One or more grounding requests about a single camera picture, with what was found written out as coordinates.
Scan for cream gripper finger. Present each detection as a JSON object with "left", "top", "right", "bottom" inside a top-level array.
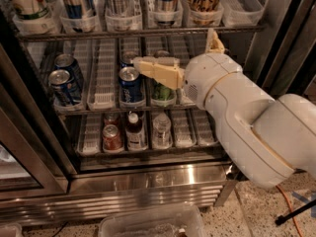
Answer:
[
  {"left": 205, "top": 28, "right": 225, "bottom": 53},
  {"left": 133, "top": 56, "right": 185, "bottom": 90}
]

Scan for white rounded gripper body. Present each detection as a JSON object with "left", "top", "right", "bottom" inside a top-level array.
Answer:
[{"left": 184, "top": 52, "right": 242, "bottom": 110}]

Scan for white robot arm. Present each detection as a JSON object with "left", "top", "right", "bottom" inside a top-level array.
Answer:
[{"left": 133, "top": 29, "right": 316, "bottom": 189}]

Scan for green soda can rear centre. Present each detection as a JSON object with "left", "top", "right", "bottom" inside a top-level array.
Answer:
[{"left": 154, "top": 50, "right": 171, "bottom": 58}]

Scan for green soda can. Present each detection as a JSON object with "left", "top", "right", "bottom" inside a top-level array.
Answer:
[
  {"left": 154, "top": 50, "right": 171, "bottom": 58},
  {"left": 151, "top": 80, "right": 174, "bottom": 101}
]

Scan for green soda can front centre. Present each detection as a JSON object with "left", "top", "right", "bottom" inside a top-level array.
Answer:
[{"left": 151, "top": 80, "right": 174, "bottom": 101}]

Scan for blue pepsi can front centre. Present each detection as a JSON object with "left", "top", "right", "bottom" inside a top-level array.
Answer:
[{"left": 118, "top": 66, "right": 143, "bottom": 103}]

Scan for blue pepsi can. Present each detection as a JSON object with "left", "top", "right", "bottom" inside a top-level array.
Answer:
[
  {"left": 48, "top": 69, "right": 81, "bottom": 107},
  {"left": 118, "top": 66, "right": 143, "bottom": 103},
  {"left": 119, "top": 50, "right": 138, "bottom": 68},
  {"left": 54, "top": 53, "right": 84, "bottom": 89}
]

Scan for blue pepsi can rear centre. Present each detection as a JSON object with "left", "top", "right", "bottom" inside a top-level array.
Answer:
[{"left": 119, "top": 50, "right": 138, "bottom": 68}]

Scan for red soda can rear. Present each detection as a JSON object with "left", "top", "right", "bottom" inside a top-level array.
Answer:
[{"left": 104, "top": 113, "right": 120, "bottom": 127}]

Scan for red soda can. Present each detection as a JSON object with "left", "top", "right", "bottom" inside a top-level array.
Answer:
[
  {"left": 103, "top": 124, "right": 122, "bottom": 151},
  {"left": 104, "top": 113, "right": 120, "bottom": 127}
]

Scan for red soda can front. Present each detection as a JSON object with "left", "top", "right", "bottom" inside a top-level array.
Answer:
[{"left": 103, "top": 124, "right": 122, "bottom": 151}]

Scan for blue pepsi can rear left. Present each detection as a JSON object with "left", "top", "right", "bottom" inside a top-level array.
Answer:
[{"left": 54, "top": 53, "right": 84, "bottom": 89}]

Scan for stainless steel fridge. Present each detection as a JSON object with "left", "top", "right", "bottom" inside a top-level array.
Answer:
[{"left": 0, "top": 0, "right": 305, "bottom": 225}]

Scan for blue pepsi can front left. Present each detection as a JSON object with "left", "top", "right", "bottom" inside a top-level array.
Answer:
[{"left": 48, "top": 69, "right": 81, "bottom": 107}]

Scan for blue striped tall can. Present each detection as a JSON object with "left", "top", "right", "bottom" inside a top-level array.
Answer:
[{"left": 63, "top": 0, "right": 96, "bottom": 19}]

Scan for empty white tray middle right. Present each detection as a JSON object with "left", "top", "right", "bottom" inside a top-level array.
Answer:
[{"left": 168, "top": 36, "right": 193, "bottom": 106}]

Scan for empty white tray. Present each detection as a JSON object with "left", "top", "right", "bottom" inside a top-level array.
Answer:
[
  {"left": 77, "top": 114, "right": 102, "bottom": 157},
  {"left": 220, "top": 0, "right": 264, "bottom": 27},
  {"left": 168, "top": 36, "right": 193, "bottom": 106},
  {"left": 192, "top": 110, "right": 216, "bottom": 146},
  {"left": 87, "top": 39, "right": 117, "bottom": 111}
]

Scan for empty white tray top right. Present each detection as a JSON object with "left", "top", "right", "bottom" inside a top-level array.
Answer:
[{"left": 220, "top": 0, "right": 264, "bottom": 27}]

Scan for empty white tray bottom right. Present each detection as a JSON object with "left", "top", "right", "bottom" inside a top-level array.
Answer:
[{"left": 192, "top": 110, "right": 216, "bottom": 146}]

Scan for clear water bottle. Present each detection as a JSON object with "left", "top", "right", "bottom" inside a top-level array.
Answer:
[{"left": 152, "top": 113, "right": 171, "bottom": 149}]

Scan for empty white tray middle left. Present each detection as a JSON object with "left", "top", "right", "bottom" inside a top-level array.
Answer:
[{"left": 87, "top": 39, "right": 117, "bottom": 111}]

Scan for brown juice bottle white cap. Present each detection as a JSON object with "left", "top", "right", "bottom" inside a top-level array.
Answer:
[{"left": 125, "top": 113, "right": 146, "bottom": 151}]

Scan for empty white tray bottom left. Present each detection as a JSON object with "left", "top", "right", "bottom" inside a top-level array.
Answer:
[{"left": 77, "top": 114, "right": 102, "bottom": 157}]

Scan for clear plastic bin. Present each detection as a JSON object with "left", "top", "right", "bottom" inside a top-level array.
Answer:
[{"left": 98, "top": 203, "right": 207, "bottom": 237}]

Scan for black tripod leg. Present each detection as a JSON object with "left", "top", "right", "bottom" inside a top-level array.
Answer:
[{"left": 275, "top": 199, "right": 316, "bottom": 226}]

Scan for top wire shelf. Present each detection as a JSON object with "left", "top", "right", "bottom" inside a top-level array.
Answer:
[{"left": 16, "top": 25, "right": 266, "bottom": 42}]

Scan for wire shelf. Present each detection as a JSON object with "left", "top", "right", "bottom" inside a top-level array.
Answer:
[
  {"left": 16, "top": 25, "right": 266, "bottom": 42},
  {"left": 55, "top": 105, "right": 199, "bottom": 116}
]

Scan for middle wire shelf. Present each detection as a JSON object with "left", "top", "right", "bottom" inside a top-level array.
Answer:
[{"left": 55, "top": 105, "right": 199, "bottom": 116}]

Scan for orange cable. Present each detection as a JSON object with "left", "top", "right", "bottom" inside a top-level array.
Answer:
[{"left": 276, "top": 185, "right": 304, "bottom": 237}]

